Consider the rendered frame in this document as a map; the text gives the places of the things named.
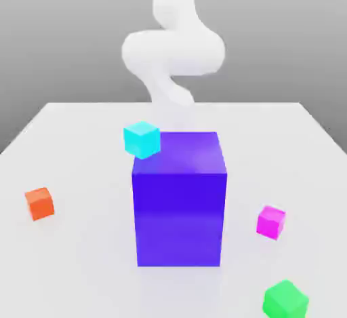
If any small cyan cube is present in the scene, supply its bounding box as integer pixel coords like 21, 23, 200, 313
123, 120, 161, 161

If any small magenta cube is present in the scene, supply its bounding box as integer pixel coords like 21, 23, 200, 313
256, 205, 287, 241

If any small orange cube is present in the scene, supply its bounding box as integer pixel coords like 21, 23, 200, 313
24, 186, 56, 222

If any small green cube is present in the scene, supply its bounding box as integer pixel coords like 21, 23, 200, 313
262, 279, 310, 318

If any large purple box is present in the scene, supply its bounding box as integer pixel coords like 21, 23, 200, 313
131, 131, 228, 268

